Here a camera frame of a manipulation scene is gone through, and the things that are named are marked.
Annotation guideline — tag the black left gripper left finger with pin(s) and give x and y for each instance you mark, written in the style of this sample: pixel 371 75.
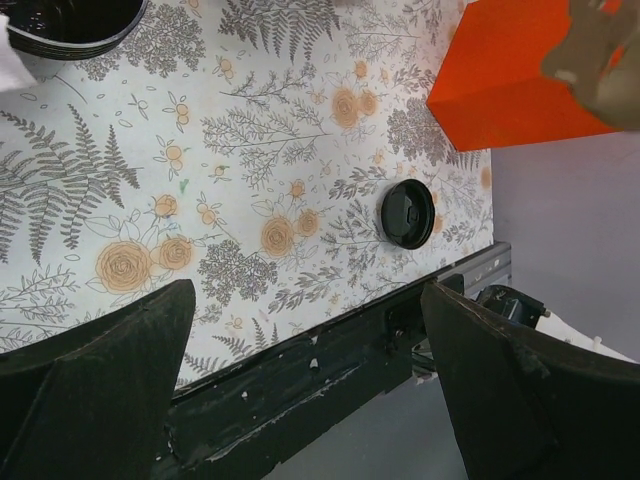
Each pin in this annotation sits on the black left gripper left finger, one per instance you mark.
pixel 90 403

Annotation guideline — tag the aluminium frame rail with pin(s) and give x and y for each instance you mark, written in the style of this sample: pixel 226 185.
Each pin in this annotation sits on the aluminium frame rail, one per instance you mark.
pixel 468 277

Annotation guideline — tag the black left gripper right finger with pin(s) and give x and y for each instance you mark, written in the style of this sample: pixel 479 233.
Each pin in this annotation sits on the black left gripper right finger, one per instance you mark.
pixel 525 405

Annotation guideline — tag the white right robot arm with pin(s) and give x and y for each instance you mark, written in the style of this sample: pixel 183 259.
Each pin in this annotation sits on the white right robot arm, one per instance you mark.
pixel 520 308

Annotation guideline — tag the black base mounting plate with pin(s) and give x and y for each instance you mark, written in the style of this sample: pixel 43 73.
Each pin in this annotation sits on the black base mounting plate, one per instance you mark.
pixel 242 421

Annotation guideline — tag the black coffee cup lid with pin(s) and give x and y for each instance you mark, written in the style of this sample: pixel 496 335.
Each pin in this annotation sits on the black coffee cup lid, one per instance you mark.
pixel 407 214

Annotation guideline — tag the orange paper bag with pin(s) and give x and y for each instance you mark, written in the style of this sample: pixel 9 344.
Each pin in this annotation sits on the orange paper bag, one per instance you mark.
pixel 490 91

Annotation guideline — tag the black printed coffee cup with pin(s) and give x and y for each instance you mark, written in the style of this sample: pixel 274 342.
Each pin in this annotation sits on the black printed coffee cup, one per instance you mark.
pixel 70 30

